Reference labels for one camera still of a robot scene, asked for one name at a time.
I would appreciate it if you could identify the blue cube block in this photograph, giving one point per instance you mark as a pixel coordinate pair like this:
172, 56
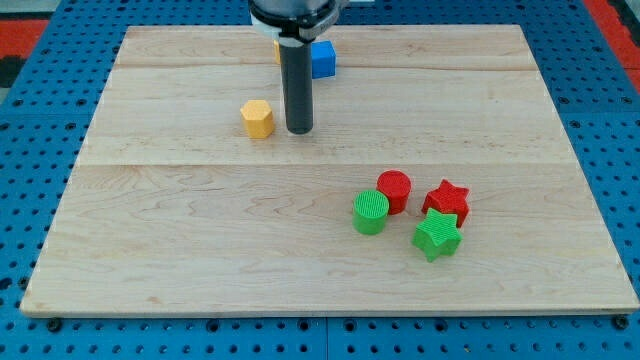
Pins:
323, 59

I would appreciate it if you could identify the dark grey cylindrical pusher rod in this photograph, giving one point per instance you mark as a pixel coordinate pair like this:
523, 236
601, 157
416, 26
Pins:
296, 75

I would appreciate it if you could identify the red star block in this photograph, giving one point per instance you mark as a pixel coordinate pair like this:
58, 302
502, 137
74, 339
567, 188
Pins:
448, 198

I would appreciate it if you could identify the red cylinder block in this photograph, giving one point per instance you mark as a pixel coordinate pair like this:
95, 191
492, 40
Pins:
396, 186

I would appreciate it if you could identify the green star block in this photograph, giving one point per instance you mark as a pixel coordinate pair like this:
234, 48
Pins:
437, 235

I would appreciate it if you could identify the green cylinder block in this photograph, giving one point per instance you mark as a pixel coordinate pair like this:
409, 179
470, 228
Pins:
370, 210

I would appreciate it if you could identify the yellow heart block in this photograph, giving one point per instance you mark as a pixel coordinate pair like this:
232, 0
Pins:
277, 56

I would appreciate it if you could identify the light wooden board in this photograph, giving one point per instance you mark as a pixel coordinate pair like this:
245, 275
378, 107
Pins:
171, 211

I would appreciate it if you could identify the yellow hexagon block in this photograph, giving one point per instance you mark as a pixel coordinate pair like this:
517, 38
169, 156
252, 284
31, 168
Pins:
257, 118

